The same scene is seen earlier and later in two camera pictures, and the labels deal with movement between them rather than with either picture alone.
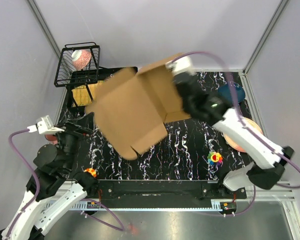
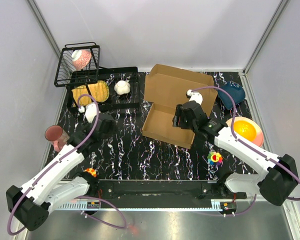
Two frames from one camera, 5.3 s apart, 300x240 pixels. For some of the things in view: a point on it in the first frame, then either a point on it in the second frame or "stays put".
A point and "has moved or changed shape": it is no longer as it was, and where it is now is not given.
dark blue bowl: [224, 91] stays put
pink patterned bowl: [80, 58] stays put
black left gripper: [73, 129] to [113, 128]
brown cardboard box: [130, 112] has moved or changed shape
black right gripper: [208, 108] to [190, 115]
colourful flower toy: [214, 158] stays put
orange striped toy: [92, 171] stays put
